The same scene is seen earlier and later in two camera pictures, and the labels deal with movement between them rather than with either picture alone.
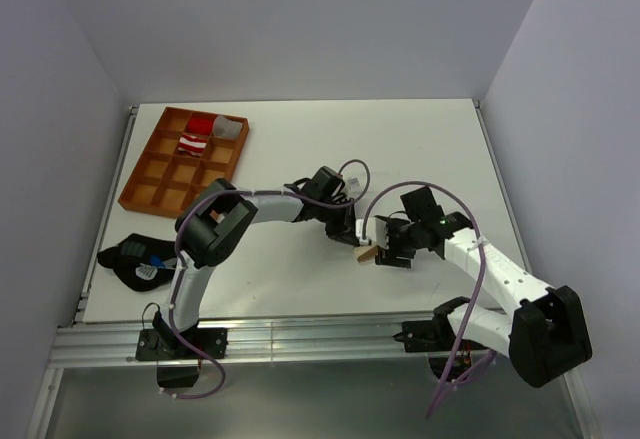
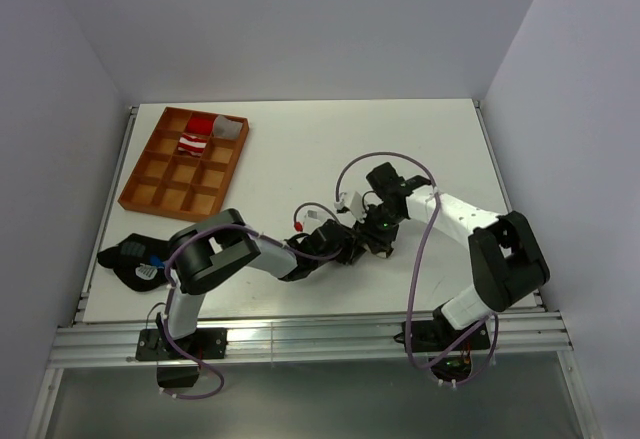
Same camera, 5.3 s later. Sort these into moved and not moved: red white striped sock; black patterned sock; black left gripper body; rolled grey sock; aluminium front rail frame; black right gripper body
Moved: black right gripper body; black left gripper body
Not moved: rolled grey sock; black patterned sock; red white striped sock; aluminium front rail frame
